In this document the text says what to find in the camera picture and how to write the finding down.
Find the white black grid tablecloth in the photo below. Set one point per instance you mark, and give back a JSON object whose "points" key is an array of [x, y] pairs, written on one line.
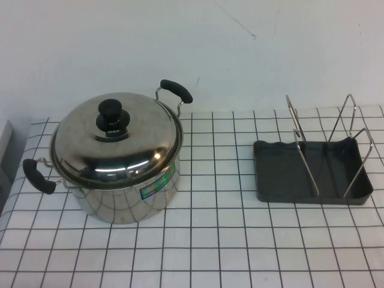
{"points": [[210, 240]]}

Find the steel pot lid black knob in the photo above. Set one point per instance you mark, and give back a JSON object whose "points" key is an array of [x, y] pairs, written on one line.
{"points": [[144, 135]]}

